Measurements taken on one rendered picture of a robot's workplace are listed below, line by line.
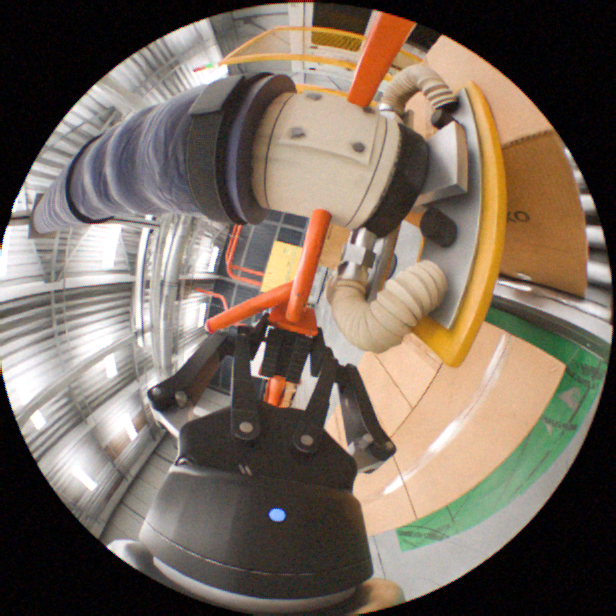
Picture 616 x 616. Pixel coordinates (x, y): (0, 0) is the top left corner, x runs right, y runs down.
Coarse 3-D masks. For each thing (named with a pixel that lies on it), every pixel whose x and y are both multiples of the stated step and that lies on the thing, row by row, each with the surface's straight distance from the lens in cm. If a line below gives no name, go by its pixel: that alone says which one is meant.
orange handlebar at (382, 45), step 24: (384, 24) 16; (408, 24) 16; (384, 48) 17; (360, 72) 18; (384, 72) 18; (360, 96) 20; (312, 216) 20; (312, 240) 19; (312, 264) 19; (288, 312) 21
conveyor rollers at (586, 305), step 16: (576, 176) 74; (592, 208) 69; (592, 240) 63; (592, 272) 59; (608, 272) 60; (528, 288) 58; (544, 288) 58; (608, 288) 61; (576, 304) 56; (592, 304) 56; (608, 320) 56
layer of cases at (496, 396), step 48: (480, 336) 61; (384, 384) 94; (432, 384) 70; (480, 384) 59; (528, 384) 54; (336, 432) 138; (432, 432) 69; (480, 432) 59; (384, 480) 88; (432, 480) 70; (480, 480) 61; (384, 528) 92
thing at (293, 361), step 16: (272, 320) 20; (288, 320) 21; (304, 320) 22; (272, 336) 20; (288, 336) 20; (304, 336) 20; (272, 352) 21; (288, 352) 21; (304, 352) 20; (272, 368) 22; (288, 368) 22
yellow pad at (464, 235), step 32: (480, 96) 29; (480, 128) 23; (480, 160) 20; (480, 192) 17; (448, 224) 16; (480, 224) 16; (448, 256) 17; (480, 256) 15; (448, 288) 16; (480, 288) 14; (448, 320) 15; (480, 320) 15; (448, 352) 15
